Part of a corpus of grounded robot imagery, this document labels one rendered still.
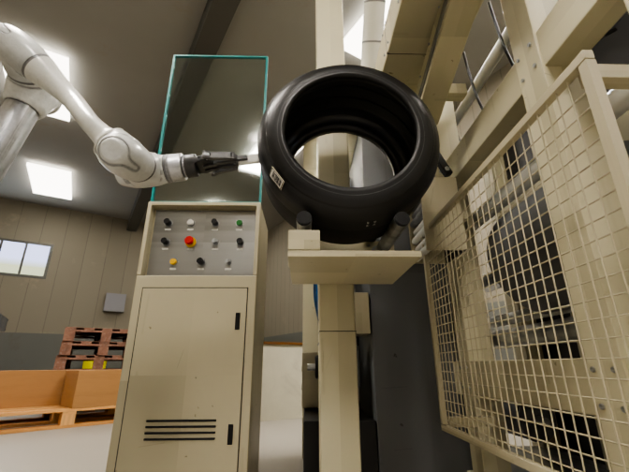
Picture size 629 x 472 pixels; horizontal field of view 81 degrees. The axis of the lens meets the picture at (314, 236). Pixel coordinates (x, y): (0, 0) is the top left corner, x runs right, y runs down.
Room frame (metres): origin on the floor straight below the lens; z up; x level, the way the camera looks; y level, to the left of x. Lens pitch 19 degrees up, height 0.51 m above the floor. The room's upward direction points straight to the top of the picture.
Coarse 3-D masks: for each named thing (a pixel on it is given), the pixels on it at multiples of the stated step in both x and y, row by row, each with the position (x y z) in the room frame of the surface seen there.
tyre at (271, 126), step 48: (288, 96) 0.93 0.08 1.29; (336, 96) 1.11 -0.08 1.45; (384, 96) 1.06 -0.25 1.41; (288, 144) 1.20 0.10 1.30; (384, 144) 1.21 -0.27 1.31; (432, 144) 0.94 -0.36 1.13; (288, 192) 0.96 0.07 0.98; (336, 192) 0.93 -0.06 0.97; (384, 192) 0.93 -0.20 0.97; (336, 240) 1.13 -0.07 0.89
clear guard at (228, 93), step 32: (192, 64) 1.67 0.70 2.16; (224, 64) 1.67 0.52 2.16; (256, 64) 1.68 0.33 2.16; (192, 96) 1.67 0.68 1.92; (224, 96) 1.67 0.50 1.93; (256, 96) 1.68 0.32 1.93; (192, 128) 1.67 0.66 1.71; (224, 128) 1.67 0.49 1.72; (256, 128) 1.68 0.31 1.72; (160, 192) 1.66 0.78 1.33; (192, 192) 1.67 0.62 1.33; (224, 192) 1.67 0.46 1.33; (256, 192) 1.68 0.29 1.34
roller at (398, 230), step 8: (400, 216) 0.96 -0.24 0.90; (408, 216) 0.96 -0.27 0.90; (392, 224) 1.00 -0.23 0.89; (400, 224) 0.97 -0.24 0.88; (392, 232) 1.03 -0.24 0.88; (400, 232) 1.02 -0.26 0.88; (384, 240) 1.13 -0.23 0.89; (392, 240) 1.09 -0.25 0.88; (376, 248) 1.24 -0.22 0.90; (384, 248) 1.18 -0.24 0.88
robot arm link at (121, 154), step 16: (32, 64) 0.88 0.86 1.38; (48, 64) 0.89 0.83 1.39; (32, 80) 0.91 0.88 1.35; (48, 80) 0.90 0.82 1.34; (64, 80) 0.92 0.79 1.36; (64, 96) 0.91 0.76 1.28; (80, 96) 0.92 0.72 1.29; (80, 112) 0.85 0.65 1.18; (96, 128) 0.84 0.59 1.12; (112, 128) 0.84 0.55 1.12; (96, 144) 0.84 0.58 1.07; (112, 144) 0.80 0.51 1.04; (128, 144) 0.82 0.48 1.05; (112, 160) 0.82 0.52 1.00; (128, 160) 0.84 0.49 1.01; (144, 160) 0.88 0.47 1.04; (128, 176) 0.89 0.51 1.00; (144, 176) 0.94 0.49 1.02
